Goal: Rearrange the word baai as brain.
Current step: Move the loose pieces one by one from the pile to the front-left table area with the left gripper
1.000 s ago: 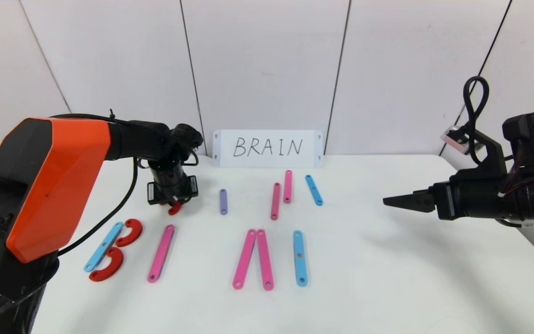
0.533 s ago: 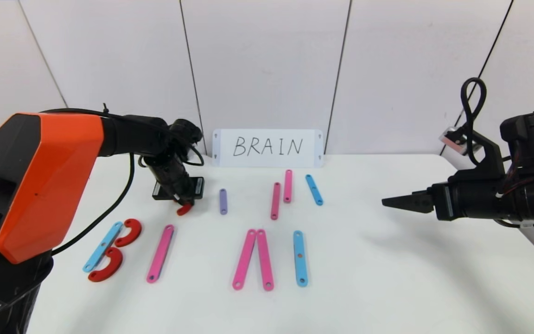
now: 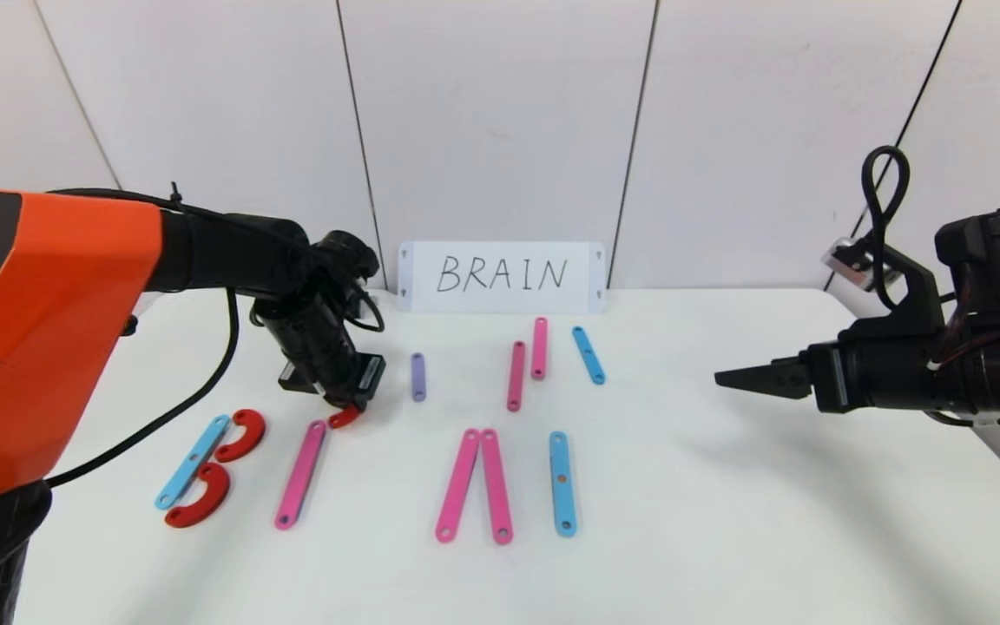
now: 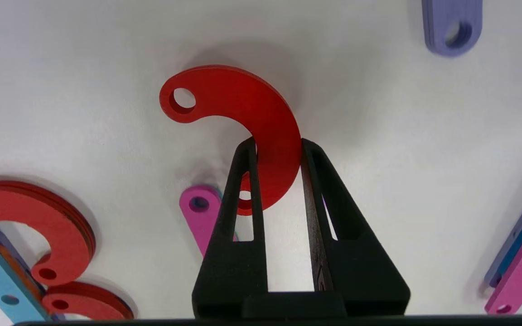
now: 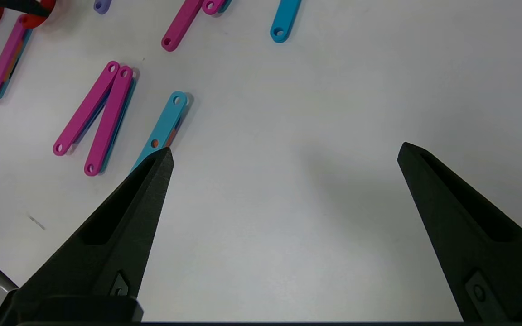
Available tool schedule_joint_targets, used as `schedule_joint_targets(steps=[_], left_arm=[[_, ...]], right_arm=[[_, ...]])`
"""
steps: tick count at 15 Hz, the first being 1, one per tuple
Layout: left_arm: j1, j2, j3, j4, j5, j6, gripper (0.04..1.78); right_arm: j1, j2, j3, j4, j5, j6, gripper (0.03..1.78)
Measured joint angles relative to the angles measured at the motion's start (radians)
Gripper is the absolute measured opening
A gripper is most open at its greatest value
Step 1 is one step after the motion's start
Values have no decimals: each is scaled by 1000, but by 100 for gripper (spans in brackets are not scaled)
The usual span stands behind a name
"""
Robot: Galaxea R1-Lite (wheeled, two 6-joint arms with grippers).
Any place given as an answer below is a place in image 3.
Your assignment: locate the long blue bar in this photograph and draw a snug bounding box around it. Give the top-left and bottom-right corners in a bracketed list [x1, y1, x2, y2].
[155, 414, 232, 510]
[549, 431, 577, 536]

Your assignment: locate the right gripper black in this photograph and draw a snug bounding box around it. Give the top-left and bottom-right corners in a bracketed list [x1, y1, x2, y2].
[714, 339, 977, 415]

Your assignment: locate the short blue bar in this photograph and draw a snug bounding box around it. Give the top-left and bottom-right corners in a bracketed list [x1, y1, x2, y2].
[571, 326, 606, 385]

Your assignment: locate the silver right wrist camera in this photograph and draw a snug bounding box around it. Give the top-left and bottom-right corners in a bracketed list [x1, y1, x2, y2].
[821, 236, 883, 292]

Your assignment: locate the large red arc piece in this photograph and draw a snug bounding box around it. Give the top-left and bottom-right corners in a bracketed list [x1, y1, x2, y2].
[164, 462, 232, 529]
[214, 409, 266, 463]

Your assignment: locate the long pink bar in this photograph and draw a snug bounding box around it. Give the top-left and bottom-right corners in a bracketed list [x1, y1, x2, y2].
[273, 420, 327, 530]
[435, 428, 481, 543]
[506, 341, 527, 412]
[480, 429, 515, 545]

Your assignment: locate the black right arm cable loop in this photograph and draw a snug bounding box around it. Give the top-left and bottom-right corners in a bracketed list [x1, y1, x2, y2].
[863, 146, 911, 313]

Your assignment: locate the black right camera bracket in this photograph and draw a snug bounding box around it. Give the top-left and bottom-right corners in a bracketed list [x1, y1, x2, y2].
[843, 243, 944, 344]

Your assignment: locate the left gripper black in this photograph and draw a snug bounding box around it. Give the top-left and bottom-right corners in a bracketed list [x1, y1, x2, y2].
[280, 347, 387, 412]

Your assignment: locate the white sign reading BRAIN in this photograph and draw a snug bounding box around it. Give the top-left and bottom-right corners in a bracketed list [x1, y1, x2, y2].
[398, 241, 607, 315]

